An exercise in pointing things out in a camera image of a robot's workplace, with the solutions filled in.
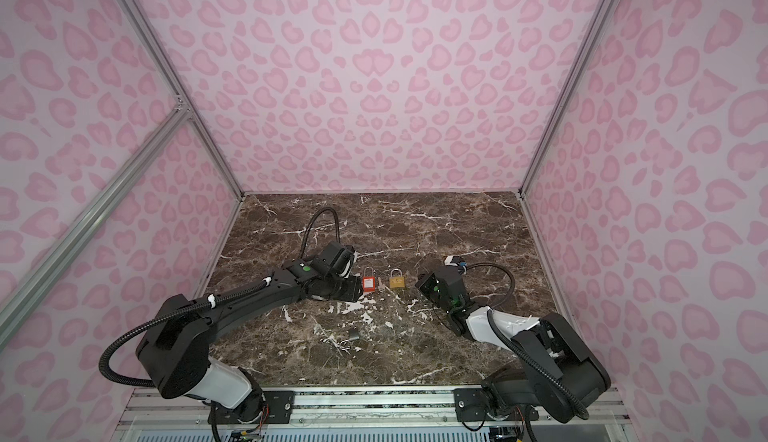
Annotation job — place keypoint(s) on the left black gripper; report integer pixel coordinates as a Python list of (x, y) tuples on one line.
[(355, 291)]

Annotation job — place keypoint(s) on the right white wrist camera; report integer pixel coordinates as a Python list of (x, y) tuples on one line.
[(455, 262)]

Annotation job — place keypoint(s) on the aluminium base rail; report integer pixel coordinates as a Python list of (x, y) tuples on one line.
[(395, 408)]

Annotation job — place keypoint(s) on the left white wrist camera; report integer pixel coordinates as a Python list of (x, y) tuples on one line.
[(335, 259)]

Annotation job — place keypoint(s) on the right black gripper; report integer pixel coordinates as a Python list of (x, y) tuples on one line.
[(429, 280)]

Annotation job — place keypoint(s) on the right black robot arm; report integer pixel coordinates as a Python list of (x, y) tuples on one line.
[(557, 371)]

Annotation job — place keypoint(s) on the diagonal aluminium frame strut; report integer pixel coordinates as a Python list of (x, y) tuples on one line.
[(39, 281)]

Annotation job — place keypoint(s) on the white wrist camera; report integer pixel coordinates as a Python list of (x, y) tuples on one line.
[(455, 262), (335, 259)]

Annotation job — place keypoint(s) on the brass padlock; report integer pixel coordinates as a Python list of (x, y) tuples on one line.
[(397, 280)]

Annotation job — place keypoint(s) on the red padlock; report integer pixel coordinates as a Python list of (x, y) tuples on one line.
[(369, 281)]

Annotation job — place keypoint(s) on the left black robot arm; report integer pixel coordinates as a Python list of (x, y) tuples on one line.
[(174, 346)]

